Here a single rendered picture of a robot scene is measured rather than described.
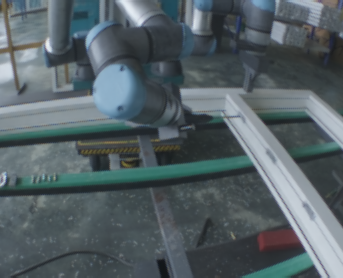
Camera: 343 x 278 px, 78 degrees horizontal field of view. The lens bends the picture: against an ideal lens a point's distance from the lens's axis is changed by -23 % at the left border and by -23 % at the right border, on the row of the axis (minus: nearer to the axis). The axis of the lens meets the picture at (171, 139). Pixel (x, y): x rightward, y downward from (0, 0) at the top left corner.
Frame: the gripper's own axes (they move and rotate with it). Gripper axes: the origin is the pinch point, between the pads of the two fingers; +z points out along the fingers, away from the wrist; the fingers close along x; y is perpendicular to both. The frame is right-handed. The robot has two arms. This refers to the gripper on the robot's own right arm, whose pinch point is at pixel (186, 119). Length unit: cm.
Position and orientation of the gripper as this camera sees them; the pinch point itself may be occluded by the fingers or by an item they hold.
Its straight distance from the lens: 72.3
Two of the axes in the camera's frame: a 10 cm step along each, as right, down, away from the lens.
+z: 4.1, 0.8, 9.1
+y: 9.0, -1.7, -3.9
